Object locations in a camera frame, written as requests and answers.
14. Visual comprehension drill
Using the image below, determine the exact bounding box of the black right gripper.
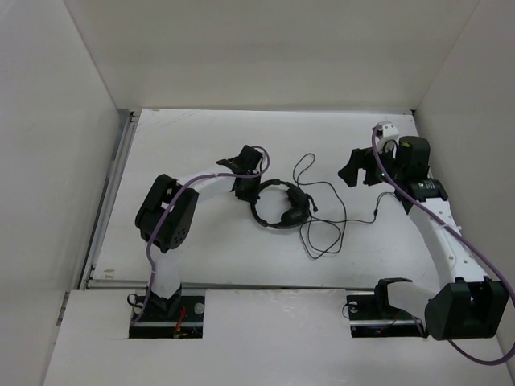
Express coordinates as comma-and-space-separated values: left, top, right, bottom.
338, 141, 406, 186

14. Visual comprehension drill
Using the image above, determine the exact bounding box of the black over-ear headphones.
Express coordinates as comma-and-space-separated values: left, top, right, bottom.
250, 179, 319, 230

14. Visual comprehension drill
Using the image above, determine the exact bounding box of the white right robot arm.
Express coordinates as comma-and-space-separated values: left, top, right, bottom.
338, 136, 509, 340

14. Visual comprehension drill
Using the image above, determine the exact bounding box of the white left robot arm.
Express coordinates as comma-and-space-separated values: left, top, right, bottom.
132, 145, 270, 319

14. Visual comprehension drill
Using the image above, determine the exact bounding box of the white front cover board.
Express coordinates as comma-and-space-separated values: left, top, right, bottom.
45, 290, 512, 385

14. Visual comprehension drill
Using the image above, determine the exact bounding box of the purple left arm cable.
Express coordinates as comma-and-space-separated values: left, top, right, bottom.
132, 146, 271, 325

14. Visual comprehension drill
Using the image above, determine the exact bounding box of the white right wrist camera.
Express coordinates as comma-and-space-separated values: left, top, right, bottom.
372, 121, 399, 154

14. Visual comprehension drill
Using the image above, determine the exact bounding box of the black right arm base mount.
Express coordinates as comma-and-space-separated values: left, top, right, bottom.
342, 291, 428, 339

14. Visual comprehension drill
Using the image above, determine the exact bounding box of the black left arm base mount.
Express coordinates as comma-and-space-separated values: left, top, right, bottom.
127, 288, 206, 339

